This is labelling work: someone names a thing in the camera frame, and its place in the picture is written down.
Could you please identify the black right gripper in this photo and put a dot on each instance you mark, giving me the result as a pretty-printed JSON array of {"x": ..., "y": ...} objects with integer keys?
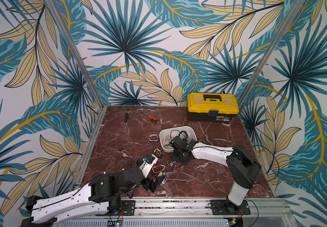
[{"x": 176, "y": 143}]

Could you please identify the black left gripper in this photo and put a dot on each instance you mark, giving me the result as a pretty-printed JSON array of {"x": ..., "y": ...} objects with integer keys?
[{"x": 156, "y": 185}]

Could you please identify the purple white strap watch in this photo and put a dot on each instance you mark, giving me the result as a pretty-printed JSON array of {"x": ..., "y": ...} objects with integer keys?
[{"x": 164, "y": 179}]

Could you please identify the red transparent watch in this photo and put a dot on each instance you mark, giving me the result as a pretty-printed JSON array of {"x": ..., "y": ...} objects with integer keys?
[{"x": 155, "y": 170}]

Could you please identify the black strap watch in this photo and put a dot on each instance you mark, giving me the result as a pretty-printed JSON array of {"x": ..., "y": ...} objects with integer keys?
[{"x": 183, "y": 133}]

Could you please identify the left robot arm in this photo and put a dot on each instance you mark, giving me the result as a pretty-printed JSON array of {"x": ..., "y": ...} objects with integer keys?
[{"x": 101, "y": 196}]

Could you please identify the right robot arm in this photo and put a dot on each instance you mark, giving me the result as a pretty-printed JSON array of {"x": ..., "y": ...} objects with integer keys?
[{"x": 242, "y": 165}]

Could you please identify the white plastic storage box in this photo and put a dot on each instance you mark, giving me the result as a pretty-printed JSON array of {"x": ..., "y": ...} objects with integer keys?
[{"x": 165, "y": 139}]

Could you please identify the yellow black toolbox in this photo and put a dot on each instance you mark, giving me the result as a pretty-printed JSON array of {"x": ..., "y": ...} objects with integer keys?
[{"x": 211, "y": 107}]

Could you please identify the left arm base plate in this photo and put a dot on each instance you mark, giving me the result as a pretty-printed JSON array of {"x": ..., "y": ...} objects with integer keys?
[{"x": 118, "y": 207}]

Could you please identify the orange handled screwdriver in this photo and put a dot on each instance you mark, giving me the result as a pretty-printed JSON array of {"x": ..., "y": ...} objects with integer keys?
[{"x": 151, "y": 118}]

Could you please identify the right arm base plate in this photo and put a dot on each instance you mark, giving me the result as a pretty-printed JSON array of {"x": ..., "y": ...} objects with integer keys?
[{"x": 225, "y": 207}]

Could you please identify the black handled screwdriver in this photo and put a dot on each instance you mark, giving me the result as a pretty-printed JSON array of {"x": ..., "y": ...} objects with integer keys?
[{"x": 125, "y": 119}]

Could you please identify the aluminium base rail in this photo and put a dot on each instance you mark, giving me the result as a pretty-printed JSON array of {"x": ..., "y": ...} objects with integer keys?
[{"x": 194, "y": 212}]

